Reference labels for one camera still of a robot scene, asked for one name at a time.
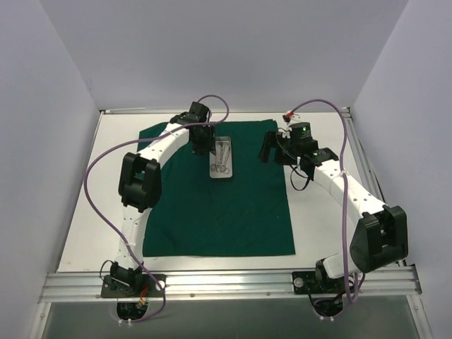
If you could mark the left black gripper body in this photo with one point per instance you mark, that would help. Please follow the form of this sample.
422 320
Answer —
202 140

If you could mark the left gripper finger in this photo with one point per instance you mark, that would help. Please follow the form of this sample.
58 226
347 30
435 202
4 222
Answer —
212 146
199 148

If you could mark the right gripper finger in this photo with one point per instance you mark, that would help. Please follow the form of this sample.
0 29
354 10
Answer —
281 157
269 143

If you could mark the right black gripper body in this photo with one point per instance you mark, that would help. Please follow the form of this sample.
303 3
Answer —
280 154

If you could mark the metal instrument tray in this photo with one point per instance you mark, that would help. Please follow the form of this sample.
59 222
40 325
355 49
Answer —
217 175

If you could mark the dark green surgical cloth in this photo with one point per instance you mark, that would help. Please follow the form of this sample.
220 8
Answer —
245 215

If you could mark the steel surgical scissors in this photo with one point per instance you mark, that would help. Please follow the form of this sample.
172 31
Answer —
217 163

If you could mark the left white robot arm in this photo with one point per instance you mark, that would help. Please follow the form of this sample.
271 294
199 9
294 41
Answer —
140 187

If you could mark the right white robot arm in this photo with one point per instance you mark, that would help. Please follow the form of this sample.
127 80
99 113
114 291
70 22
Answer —
326 168

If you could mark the steel surgical forceps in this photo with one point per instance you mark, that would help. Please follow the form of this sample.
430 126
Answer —
225 150

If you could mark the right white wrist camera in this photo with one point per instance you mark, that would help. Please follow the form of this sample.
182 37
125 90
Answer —
293 121

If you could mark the aluminium right side rail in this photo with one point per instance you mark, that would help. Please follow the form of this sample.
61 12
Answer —
374 159

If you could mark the aluminium rail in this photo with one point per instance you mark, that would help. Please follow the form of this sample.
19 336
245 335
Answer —
183 285
374 159

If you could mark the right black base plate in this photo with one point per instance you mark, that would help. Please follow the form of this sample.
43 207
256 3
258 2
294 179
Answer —
305 282

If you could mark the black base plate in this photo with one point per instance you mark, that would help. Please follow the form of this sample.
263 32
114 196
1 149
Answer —
139 286
305 282

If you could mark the aluminium front rail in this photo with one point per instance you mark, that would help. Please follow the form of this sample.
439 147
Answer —
183 285

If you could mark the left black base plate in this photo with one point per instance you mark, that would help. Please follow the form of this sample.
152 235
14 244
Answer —
139 286

